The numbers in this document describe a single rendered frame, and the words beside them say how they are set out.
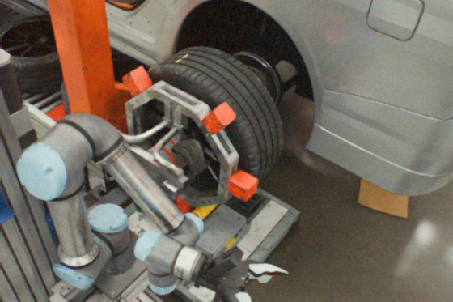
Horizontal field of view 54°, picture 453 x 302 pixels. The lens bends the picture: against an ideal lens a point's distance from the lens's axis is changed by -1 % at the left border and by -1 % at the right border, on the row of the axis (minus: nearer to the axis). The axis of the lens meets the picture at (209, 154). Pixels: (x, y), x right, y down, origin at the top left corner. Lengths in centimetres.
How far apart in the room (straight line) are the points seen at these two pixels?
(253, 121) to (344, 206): 136
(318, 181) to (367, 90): 131
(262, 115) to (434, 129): 62
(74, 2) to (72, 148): 89
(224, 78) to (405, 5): 65
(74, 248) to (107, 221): 17
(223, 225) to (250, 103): 88
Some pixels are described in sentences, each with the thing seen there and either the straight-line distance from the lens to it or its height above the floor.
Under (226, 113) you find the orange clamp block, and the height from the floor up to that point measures 114.
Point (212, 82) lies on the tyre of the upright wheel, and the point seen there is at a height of 117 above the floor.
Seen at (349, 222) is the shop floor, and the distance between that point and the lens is 284.
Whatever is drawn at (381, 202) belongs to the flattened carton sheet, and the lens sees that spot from 301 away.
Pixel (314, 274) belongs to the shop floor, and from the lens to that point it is 257.
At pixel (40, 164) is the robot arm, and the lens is 100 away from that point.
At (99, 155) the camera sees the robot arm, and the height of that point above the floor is 137.
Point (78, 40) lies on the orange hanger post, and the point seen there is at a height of 120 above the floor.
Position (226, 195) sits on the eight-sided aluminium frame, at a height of 79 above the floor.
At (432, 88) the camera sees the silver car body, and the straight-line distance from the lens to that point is 170.
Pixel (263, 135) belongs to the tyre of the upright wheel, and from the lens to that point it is 173.
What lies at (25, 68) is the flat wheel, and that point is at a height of 48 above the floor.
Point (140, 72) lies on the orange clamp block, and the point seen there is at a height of 112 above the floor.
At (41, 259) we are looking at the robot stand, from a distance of 154.
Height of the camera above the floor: 214
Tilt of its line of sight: 45 degrees down
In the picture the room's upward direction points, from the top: 4 degrees clockwise
